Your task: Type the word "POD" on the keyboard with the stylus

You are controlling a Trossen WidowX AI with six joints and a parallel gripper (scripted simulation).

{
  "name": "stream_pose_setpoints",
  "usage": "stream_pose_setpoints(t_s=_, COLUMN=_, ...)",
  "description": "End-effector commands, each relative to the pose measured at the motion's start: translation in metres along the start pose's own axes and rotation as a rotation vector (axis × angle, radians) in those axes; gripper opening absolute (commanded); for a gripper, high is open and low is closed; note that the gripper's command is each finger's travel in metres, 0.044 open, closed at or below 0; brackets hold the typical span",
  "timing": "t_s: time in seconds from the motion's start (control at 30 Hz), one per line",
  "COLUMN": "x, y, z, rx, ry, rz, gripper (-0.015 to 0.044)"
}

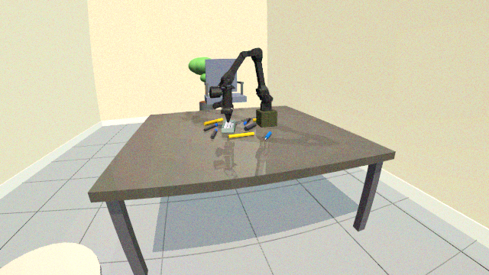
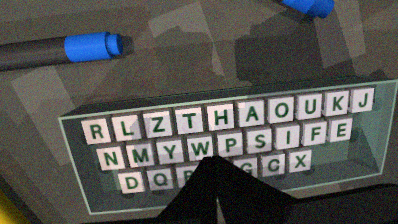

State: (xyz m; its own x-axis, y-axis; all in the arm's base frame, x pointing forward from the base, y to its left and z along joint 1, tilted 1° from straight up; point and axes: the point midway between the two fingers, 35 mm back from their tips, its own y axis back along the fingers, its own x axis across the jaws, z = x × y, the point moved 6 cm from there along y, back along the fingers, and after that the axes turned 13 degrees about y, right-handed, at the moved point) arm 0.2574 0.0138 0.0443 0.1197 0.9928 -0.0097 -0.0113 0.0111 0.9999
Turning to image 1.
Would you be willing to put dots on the keyboard with white letter keys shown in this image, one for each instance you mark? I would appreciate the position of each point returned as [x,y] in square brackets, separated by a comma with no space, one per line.
[228,127]

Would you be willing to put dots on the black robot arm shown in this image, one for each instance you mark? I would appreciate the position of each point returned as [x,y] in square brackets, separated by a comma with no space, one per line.
[262,92]

